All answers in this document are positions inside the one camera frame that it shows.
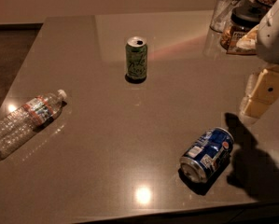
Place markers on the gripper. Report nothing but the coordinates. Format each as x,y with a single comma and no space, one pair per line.
273,39

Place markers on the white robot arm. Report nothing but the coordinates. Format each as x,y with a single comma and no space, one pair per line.
267,39

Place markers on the blue pepsi can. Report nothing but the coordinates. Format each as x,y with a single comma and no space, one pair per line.
206,155

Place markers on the green soda can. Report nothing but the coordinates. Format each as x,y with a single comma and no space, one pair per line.
136,59

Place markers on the glass jar with black lid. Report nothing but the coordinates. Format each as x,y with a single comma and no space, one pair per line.
239,33

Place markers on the clear plastic cup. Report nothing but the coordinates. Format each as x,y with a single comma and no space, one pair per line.
221,13

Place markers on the clear plastic water bottle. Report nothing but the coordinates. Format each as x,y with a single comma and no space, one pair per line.
20,125

